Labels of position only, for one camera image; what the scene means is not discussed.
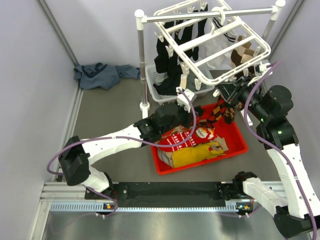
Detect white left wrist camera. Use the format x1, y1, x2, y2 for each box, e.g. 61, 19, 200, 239
176, 87, 197, 113

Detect aluminium frame rail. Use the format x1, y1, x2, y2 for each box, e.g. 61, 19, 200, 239
39, 181, 296, 212

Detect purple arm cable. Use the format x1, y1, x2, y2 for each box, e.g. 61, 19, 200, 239
46, 88, 198, 217
243, 60, 320, 231

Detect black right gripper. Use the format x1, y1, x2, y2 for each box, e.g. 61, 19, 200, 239
216, 74, 270, 122

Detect blue crumpled cloth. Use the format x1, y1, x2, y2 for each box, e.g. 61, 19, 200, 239
73, 62, 141, 90

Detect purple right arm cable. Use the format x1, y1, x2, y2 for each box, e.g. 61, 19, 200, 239
243, 60, 320, 231

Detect brown yellow argyle sock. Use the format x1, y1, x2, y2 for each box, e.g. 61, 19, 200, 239
223, 107, 235, 124

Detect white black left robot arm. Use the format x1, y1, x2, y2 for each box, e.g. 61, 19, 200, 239
58, 102, 204, 199

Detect black red argyle sock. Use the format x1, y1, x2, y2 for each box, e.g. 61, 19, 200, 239
197, 96, 229, 129

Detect white metal drying rack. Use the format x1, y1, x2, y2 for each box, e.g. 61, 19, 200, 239
134, 0, 286, 118

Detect beige argyle sock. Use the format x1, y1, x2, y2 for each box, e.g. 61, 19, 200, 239
157, 127, 229, 168

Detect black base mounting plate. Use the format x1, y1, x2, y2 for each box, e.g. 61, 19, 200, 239
84, 181, 251, 201

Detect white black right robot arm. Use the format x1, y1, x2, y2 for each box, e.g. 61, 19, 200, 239
217, 82, 320, 240

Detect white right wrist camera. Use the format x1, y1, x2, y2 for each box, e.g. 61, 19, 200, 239
248, 60, 273, 85

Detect black clothes in basket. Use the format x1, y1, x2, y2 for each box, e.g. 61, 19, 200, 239
153, 72, 197, 96

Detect white clip hanger frame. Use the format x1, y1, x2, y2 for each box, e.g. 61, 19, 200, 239
151, 0, 271, 99

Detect red plastic bin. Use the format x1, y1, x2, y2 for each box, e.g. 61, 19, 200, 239
151, 103, 248, 175

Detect white plastic laundry basket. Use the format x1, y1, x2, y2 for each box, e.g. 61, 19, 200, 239
146, 65, 215, 105

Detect red white patterned sock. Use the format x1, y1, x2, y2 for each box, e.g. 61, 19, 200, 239
158, 127, 217, 152

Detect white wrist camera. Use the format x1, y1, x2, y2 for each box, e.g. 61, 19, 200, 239
248, 60, 273, 85
176, 87, 197, 113

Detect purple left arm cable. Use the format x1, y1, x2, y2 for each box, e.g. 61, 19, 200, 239
46, 88, 198, 217

